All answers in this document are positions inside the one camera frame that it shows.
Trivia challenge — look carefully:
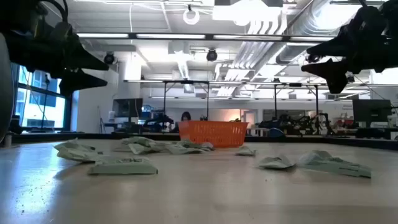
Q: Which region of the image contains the small pale green packet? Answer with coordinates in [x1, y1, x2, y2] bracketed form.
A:
[235, 146, 257, 157]

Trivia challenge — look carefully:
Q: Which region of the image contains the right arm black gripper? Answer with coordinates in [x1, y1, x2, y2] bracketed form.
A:
[300, 6, 398, 95]

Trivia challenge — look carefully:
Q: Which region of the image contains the black computer monitor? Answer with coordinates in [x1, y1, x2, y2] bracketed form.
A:
[352, 99, 392, 123]
[112, 98, 144, 119]

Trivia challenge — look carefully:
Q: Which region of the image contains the window with dark frame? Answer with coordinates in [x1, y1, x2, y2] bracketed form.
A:
[11, 63, 73, 132]

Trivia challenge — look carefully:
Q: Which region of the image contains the black aluminium table frame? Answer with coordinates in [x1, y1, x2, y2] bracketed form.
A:
[12, 131, 398, 151]

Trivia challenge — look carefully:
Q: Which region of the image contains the blue round object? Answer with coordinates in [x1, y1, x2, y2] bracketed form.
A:
[267, 127, 285, 139]

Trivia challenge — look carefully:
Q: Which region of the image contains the long ceiling light strip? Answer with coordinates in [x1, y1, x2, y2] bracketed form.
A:
[76, 32, 335, 42]

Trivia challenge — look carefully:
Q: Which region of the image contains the white packet with green border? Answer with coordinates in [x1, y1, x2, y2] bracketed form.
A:
[164, 139, 215, 156]

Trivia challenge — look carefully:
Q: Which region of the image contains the white ring ceiling fixture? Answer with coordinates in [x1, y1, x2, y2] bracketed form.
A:
[182, 7, 201, 26]

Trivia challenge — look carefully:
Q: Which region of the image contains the twisted pale green packet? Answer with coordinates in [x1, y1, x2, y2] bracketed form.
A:
[57, 146, 108, 163]

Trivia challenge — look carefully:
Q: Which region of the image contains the orange plastic basket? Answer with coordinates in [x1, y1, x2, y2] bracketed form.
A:
[178, 119, 249, 149]

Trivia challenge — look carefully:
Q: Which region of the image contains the grey rounded post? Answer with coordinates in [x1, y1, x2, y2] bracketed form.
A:
[0, 32, 15, 144]

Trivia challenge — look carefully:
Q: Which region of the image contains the large pale green packet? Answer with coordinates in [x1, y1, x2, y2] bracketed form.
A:
[297, 150, 373, 179]

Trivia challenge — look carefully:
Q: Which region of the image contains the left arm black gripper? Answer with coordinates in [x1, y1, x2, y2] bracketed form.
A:
[6, 21, 109, 96]

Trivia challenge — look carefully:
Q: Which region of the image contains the black metal gantry frame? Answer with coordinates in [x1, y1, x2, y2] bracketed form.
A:
[273, 82, 320, 126]
[162, 80, 210, 121]

